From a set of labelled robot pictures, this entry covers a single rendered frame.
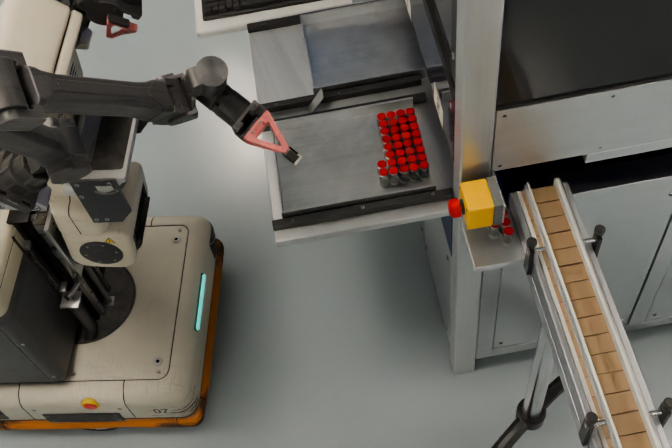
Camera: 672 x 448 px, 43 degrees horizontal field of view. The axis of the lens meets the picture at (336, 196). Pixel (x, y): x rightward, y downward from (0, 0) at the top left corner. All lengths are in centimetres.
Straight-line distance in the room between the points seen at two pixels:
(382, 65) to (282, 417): 111
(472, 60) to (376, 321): 139
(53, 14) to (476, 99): 82
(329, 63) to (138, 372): 101
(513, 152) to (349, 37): 66
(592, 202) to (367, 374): 100
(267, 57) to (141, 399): 100
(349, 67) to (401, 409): 104
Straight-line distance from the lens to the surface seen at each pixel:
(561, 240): 176
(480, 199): 168
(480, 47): 145
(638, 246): 219
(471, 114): 157
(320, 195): 188
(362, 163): 192
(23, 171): 165
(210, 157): 315
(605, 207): 198
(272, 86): 211
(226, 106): 153
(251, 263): 286
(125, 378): 246
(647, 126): 177
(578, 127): 170
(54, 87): 131
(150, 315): 252
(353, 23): 222
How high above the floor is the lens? 241
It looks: 55 degrees down
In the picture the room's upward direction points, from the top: 10 degrees counter-clockwise
